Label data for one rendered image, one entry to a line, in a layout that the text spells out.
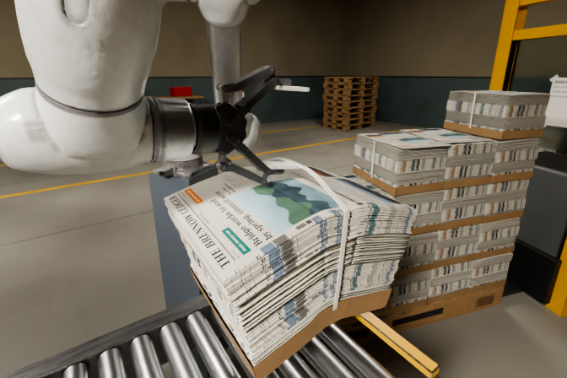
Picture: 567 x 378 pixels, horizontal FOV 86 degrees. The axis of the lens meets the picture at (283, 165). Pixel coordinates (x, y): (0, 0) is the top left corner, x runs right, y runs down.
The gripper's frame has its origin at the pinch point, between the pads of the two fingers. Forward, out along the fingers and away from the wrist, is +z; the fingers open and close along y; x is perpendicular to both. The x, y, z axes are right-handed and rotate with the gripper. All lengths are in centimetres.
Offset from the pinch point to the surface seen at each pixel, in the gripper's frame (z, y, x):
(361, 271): 7.1, 24.6, 14.2
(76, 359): -38, 53, -21
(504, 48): 205, -40, -48
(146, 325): -23, 52, -22
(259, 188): -6.4, 11.8, -1.3
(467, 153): 124, 19, -21
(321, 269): -3.8, 20.5, 14.6
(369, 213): 5.5, 12.4, 15.0
